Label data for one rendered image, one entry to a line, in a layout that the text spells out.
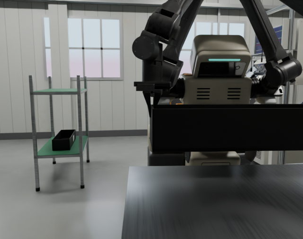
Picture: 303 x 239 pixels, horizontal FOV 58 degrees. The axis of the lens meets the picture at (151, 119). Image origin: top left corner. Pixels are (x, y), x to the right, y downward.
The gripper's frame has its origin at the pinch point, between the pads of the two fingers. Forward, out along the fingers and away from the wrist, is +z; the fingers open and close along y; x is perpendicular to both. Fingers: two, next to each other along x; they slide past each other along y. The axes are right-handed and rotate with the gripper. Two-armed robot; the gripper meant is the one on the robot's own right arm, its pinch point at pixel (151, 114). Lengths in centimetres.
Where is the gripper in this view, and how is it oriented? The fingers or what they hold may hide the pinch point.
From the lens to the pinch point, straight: 78.5
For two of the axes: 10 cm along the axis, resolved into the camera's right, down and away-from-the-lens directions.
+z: -0.1, 9.9, 1.1
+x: -0.5, -1.1, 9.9
